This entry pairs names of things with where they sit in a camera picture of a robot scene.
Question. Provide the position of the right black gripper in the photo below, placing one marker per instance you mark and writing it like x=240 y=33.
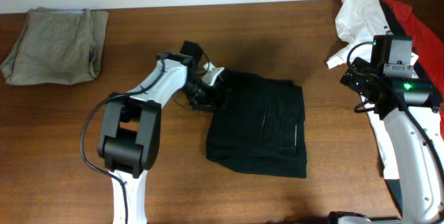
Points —
x=357 y=82

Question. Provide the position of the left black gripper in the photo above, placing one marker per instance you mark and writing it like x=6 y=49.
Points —
x=209 y=98

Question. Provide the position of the black shorts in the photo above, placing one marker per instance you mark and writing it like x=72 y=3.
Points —
x=262 y=129

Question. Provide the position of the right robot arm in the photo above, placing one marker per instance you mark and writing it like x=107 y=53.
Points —
x=405 y=105

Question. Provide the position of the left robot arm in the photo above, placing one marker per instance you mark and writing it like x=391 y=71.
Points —
x=129 y=140

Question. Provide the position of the black garment under white shirt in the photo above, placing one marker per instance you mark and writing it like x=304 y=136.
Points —
x=395 y=23

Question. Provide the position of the white t-shirt with print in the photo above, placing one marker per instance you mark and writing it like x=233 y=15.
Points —
x=360 y=20

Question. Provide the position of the red garment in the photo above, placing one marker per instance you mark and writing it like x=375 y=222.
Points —
x=423 y=40

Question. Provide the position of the dark grey garment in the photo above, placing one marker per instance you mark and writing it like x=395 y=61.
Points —
x=396 y=193

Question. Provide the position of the folded khaki shorts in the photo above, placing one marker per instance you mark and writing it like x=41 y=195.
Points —
x=57 y=46

